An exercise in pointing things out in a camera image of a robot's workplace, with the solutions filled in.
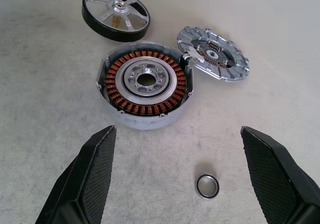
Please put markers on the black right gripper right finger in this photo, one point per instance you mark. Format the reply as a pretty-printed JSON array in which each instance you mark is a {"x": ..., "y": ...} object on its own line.
[{"x": 280, "y": 184}]

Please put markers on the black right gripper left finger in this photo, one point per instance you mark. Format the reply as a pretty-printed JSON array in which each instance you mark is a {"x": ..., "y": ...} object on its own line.
[{"x": 82, "y": 184}]

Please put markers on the grey round tape roll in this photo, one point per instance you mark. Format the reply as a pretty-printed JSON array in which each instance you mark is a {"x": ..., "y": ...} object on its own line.
[{"x": 150, "y": 124}]

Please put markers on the small metal bracket part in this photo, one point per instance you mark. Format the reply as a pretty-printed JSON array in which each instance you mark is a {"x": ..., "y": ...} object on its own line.
[{"x": 212, "y": 59}]

